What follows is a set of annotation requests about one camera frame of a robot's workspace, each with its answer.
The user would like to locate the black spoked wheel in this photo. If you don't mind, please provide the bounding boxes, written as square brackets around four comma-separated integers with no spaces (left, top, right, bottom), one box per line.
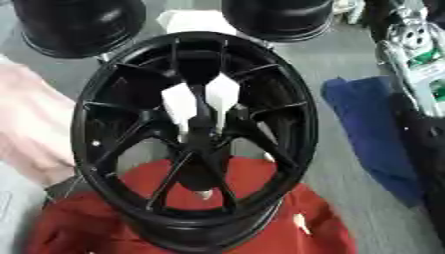
[68,31,322,254]

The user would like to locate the blue cloth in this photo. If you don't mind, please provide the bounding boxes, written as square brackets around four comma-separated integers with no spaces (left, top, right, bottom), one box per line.
[320,75,430,208]

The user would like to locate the black round wheel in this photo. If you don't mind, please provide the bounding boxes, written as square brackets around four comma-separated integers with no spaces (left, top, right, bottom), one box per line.
[10,0,148,60]
[219,0,338,43]

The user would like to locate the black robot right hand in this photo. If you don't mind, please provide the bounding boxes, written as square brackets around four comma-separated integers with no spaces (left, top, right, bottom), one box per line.
[360,0,445,43]

